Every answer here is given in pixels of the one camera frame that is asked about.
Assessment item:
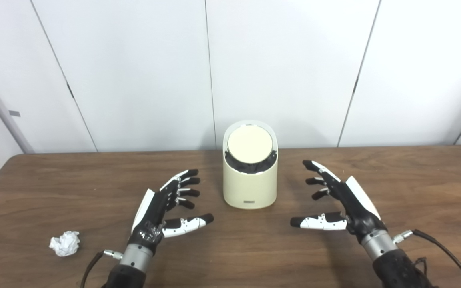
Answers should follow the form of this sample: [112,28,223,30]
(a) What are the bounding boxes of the cream-colored bin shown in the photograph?
[222,120,278,209]

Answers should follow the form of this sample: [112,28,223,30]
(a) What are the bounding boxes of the cream round bin lid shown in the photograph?
[227,125,273,164]

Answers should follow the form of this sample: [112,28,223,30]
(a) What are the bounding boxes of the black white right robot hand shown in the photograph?
[290,160,388,244]

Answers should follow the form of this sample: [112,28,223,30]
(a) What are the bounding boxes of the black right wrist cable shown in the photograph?
[393,229,461,288]

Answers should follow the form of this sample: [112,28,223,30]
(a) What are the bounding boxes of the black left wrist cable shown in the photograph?
[80,249,124,288]

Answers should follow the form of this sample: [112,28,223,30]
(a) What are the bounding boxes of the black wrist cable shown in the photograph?
[393,229,461,288]
[80,249,124,288]

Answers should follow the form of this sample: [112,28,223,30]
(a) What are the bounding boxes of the white paper ball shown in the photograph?
[49,231,81,257]

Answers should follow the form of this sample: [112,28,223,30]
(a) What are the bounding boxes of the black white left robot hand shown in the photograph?
[128,169,214,256]

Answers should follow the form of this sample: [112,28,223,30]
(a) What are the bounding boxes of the black bin liner bag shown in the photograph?
[224,147,277,176]

